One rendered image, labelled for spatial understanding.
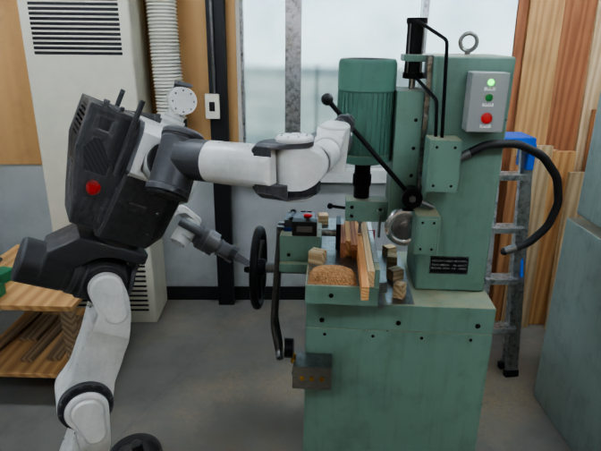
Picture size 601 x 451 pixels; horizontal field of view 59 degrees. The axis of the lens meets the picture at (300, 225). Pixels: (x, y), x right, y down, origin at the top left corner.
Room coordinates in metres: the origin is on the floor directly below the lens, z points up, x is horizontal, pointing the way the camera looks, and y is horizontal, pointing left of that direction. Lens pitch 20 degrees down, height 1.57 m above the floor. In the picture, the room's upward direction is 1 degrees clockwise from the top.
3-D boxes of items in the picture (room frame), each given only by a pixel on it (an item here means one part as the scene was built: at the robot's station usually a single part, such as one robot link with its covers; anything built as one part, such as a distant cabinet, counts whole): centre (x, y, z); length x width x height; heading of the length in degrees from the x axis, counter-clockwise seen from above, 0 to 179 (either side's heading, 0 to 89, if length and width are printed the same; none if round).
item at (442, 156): (1.50, -0.40, 1.22); 0.09 x 0.08 x 0.15; 87
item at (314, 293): (1.66, -0.09, 0.87); 0.61 x 0.30 x 0.06; 177
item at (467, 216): (1.65, -0.49, 1.16); 0.22 x 0.22 x 0.72; 87
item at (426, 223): (1.50, -0.37, 1.02); 0.09 x 0.07 x 0.12; 177
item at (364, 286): (1.57, -0.19, 0.92); 0.59 x 0.02 x 0.04; 177
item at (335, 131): (1.27, -0.07, 1.33); 0.13 x 0.07 x 0.09; 165
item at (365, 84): (1.66, -0.20, 1.35); 0.18 x 0.18 x 0.31
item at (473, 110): (1.51, -0.51, 1.40); 0.10 x 0.06 x 0.16; 87
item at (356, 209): (1.66, -0.22, 1.03); 0.14 x 0.07 x 0.09; 87
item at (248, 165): (1.08, 0.09, 1.31); 0.22 x 0.12 x 0.13; 64
